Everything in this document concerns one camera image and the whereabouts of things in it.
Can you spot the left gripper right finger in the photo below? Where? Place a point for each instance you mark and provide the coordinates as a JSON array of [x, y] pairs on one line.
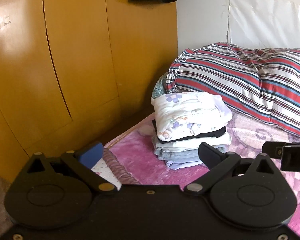
[[220, 165]]

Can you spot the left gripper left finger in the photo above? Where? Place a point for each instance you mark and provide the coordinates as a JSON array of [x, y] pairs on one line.
[[82, 161]]

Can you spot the white floral garment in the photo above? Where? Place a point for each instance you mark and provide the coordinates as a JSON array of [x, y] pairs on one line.
[[206, 111]]

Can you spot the cherry print bed sheet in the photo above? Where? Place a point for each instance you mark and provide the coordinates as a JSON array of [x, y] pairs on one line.
[[102, 169]]

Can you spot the folded white garment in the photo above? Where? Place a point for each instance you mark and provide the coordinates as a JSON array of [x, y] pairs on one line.
[[191, 144]]

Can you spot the folded grey garment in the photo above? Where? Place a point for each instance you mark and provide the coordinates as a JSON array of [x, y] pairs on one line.
[[178, 157]]

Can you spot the folded lavender garment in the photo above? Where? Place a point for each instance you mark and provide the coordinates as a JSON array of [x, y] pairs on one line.
[[175, 165]]

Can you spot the pink plush blanket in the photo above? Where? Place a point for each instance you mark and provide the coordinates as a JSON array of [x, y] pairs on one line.
[[132, 160]]

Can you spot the striped quilt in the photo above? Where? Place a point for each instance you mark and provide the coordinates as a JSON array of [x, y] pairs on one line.
[[263, 84]]

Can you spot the floral pillow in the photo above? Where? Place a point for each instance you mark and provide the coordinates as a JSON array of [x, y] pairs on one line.
[[160, 87]]

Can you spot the yellow wooden wardrobe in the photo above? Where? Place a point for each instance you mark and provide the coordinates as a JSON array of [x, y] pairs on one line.
[[70, 70]]

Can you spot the white pillow on wall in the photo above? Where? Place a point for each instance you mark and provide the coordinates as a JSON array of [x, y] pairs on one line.
[[264, 24]]

